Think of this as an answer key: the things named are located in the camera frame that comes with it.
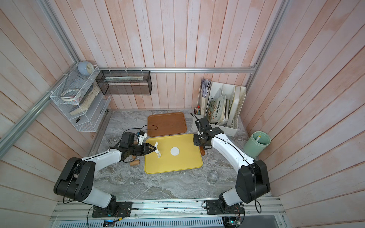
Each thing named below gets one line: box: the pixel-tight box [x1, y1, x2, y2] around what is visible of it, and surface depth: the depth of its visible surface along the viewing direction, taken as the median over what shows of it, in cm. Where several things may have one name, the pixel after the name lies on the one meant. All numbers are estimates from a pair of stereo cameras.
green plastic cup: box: [243, 131, 271, 158], surface depth 88 cm
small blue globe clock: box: [77, 60, 95, 76], surface depth 84 cm
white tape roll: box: [60, 88, 80, 102], surface depth 72 cm
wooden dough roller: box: [129, 159, 141, 166], surface depth 90 cm
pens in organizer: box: [193, 104, 202, 115], surface depth 98 cm
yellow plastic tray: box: [144, 133, 203, 175], surface depth 93 cm
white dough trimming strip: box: [153, 141, 162, 159], surface depth 90 cm
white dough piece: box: [170, 146, 180, 156], surface depth 97 cm
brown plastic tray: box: [147, 112, 187, 137], surface depth 114 cm
